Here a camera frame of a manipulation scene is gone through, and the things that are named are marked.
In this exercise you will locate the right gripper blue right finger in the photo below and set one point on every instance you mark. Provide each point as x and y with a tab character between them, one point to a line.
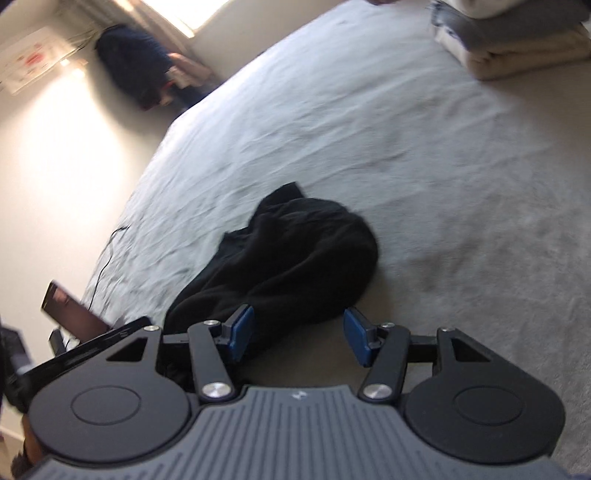
362	336

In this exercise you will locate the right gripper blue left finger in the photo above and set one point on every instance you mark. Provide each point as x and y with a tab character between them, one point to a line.
236	332

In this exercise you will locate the black garment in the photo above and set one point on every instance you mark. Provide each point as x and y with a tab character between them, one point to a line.
300	261

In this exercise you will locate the dark hanging clothes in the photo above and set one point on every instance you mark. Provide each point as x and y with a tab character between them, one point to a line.
148	73

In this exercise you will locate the smartphone on stand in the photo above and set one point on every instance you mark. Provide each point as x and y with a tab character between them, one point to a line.
71	315

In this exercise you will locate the grey bed sheet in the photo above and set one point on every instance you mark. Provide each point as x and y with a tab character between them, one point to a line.
478	192

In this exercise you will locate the grey folded garment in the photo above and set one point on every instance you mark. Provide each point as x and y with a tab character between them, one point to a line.
506	28

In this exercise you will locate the white folded garment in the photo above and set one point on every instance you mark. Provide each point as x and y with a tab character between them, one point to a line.
489	9

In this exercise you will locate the beige folded garment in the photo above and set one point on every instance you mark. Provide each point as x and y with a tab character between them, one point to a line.
509	59

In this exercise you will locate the wall poster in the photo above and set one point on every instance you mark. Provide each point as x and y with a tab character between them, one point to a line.
31	57

